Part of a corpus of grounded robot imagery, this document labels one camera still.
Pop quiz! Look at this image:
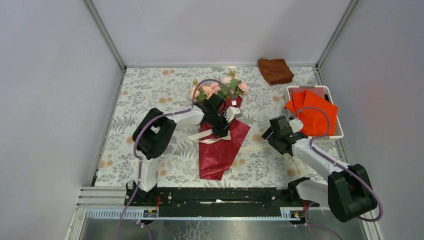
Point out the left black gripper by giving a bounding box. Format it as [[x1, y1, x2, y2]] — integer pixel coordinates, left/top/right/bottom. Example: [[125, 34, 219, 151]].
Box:
[[207, 111, 232, 139]]

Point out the pink fake flower bouquet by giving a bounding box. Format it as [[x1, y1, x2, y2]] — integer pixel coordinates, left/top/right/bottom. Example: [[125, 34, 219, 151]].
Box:
[[189, 70, 249, 103]]

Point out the dark red wrapping paper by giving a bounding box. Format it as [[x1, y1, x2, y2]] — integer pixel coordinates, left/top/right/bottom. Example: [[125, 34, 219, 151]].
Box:
[[198, 99, 251, 181]]

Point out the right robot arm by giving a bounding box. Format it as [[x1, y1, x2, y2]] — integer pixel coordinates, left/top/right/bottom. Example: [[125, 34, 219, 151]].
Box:
[[261, 116, 383, 223]]

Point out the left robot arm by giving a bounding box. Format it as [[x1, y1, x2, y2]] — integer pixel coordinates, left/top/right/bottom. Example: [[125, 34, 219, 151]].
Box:
[[132, 94, 242, 206]]

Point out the floral tablecloth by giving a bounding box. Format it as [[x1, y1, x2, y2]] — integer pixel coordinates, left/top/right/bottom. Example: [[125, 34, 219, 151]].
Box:
[[94, 67, 325, 188]]

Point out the white plastic basket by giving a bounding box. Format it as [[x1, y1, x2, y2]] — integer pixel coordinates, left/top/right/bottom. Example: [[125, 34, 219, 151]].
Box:
[[285, 85, 345, 143]]

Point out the orange cloth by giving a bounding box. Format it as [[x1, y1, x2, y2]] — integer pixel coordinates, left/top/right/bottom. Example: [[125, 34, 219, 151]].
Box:
[[285, 91, 339, 137]]

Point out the brown folded cloth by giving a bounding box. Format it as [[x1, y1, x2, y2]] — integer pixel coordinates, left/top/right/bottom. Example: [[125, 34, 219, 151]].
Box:
[[257, 58, 295, 86]]

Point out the dark red paper in basket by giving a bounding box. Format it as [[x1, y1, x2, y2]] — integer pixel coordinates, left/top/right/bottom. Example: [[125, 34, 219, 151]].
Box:
[[288, 87, 325, 99]]

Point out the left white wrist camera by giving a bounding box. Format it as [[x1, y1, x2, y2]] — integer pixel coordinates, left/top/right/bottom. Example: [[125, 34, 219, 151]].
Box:
[[225, 106, 243, 123]]

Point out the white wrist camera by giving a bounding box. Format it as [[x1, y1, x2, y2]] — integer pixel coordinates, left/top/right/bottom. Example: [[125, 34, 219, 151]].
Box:
[[225, 106, 243, 123], [288, 118, 304, 133]]

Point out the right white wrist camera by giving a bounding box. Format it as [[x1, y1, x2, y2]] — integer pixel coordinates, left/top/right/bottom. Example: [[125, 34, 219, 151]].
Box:
[[288, 118, 304, 133]]

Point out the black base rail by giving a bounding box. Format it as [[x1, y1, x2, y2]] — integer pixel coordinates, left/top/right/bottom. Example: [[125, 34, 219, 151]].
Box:
[[124, 184, 308, 218]]

